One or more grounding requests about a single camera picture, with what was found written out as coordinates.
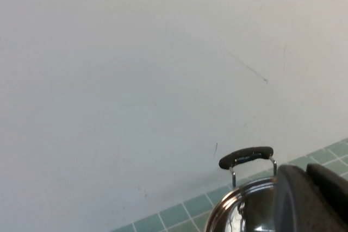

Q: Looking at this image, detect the green tile-pattern tablecloth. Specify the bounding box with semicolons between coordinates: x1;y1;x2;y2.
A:
108;138;348;232

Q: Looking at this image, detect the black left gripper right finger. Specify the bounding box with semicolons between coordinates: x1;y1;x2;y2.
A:
306;162;348;190

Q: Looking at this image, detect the steel pot lid black knob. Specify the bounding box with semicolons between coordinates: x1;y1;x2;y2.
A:
203;176;279;232

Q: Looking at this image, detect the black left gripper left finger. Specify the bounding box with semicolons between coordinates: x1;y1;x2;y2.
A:
274;163;348;232

